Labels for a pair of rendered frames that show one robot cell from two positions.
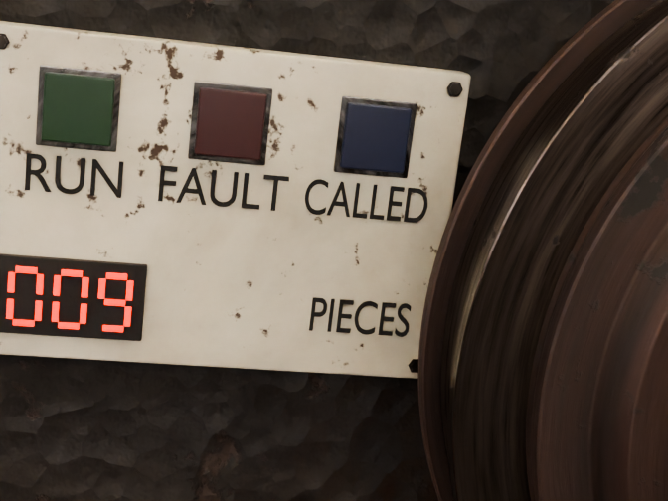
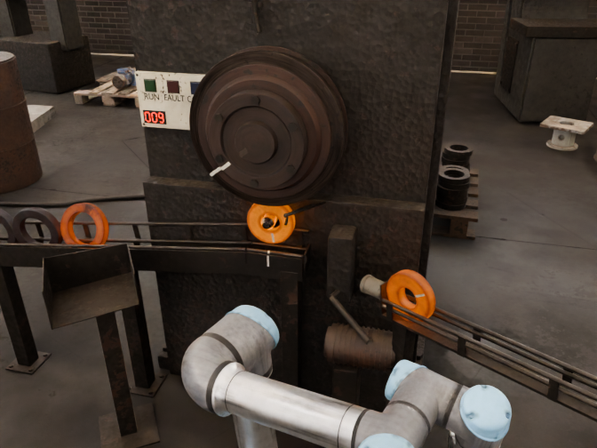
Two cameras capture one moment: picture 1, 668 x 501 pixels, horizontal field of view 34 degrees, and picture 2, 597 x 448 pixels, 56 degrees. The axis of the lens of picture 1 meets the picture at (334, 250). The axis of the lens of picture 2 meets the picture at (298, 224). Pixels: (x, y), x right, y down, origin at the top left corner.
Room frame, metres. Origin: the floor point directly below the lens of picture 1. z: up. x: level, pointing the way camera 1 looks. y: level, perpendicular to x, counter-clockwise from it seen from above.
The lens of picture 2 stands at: (-0.88, -1.03, 1.64)
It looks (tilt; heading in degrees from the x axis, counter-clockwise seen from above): 28 degrees down; 24
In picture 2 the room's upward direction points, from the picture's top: straight up
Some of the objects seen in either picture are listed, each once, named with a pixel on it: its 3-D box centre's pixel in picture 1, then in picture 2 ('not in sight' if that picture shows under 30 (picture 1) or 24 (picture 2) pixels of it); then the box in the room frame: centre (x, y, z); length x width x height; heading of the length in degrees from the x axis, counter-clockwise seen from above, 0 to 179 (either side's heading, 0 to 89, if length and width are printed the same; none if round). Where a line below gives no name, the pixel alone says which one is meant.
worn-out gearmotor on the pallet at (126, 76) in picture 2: not in sight; (130, 76); (3.91, 3.09, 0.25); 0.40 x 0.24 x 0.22; 10
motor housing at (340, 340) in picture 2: not in sight; (358, 394); (0.47, -0.64, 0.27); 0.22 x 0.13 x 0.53; 100
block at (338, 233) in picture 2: not in sight; (341, 262); (0.60, -0.52, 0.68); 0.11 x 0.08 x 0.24; 10
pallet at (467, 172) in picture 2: not in sight; (386, 171); (2.52, -0.14, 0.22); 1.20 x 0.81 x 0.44; 98
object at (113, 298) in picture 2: not in sight; (107, 356); (0.21, 0.18, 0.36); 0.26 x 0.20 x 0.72; 135
